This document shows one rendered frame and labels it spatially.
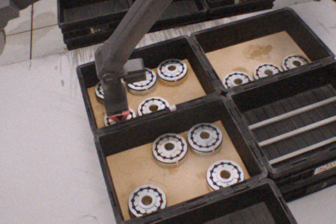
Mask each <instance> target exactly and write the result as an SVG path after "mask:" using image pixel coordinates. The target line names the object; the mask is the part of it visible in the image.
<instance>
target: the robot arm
mask: <svg viewBox="0 0 336 224"><path fill-rule="evenodd" d="M38 1H40V0H0V31H1V30H3V29H4V28H5V27H6V26H7V25H8V21H11V20H13V19H16V18H18V17H20V13H19V11H21V10H24V9H26V8H28V7H29V6H30V5H32V4H34V3H36V2H38ZM172 1H173V0H135V2H134V4H133V6H131V8H130V9H129V11H128V13H127V14H126V15H125V16H124V18H123V20H122V22H121V23H120V24H119V26H118V27H117V29H116V30H115V31H114V33H113V34H112V35H111V36H110V38H109V39H108V40H107V41H105V42H104V44H103V45H99V47H98V49H97V50H96V51H95V53H94V59H95V65H96V68H97V77H98V78H99V79H100V82H101V86H102V87H103V94H104V107H105V111H106V115H107V117H108V118H109V119H111V120H113V121H115V123H119V122H121V121H125V120H126V117H127V116H128V115H129V113H130V110H129V107H128V100H127V95H126V91H125V86H124V83H122V81H121V77H123V79H124V82H126V85H129V84H132V83H138V82H142V81H146V80H147V78H146V72H145V67H144V64H143V59H140V58H139V59H133V60H128V58H129V56H130V54H131V53H132V51H133V50H134V49H135V47H136V46H137V45H138V44H139V42H140V41H141V39H142V38H143V37H144V36H145V34H146V33H147V32H148V31H149V29H151V27H152V26H153V24H154V23H155V21H156V20H157V19H158V18H159V17H160V16H161V14H162V13H163V12H164V10H165V9H166V8H167V6H168V5H169V4H170V3H171V2H172ZM118 115H123V117H122V120H121V121H119V120H118V119H117V118H116V117H115V116H118Z"/></svg>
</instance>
